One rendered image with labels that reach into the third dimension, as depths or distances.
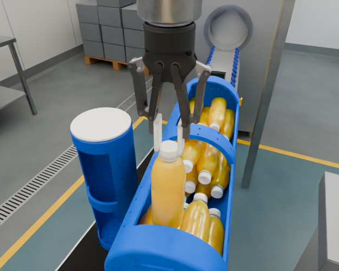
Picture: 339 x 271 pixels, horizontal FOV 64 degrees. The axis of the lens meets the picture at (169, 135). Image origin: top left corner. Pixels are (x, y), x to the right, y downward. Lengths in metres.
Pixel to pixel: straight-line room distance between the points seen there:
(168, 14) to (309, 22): 5.28
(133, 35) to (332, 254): 3.77
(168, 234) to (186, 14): 0.42
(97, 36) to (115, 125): 3.38
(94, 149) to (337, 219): 0.92
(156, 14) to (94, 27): 4.18
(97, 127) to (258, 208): 1.51
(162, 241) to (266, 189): 1.96
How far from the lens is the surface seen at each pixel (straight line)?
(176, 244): 0.59
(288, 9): 1.74
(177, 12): 0.37
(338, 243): 0.90
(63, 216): 2.31
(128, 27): 4.20
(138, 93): 0.46
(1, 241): 2.37
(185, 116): 0.46
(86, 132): 1.25
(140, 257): 0.61
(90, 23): 4.61
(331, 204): 0.99
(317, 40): 5.69
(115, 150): 1.23
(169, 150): 0.50
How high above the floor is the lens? 1.74
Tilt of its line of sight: 36 degrees down
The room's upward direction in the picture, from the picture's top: straight up
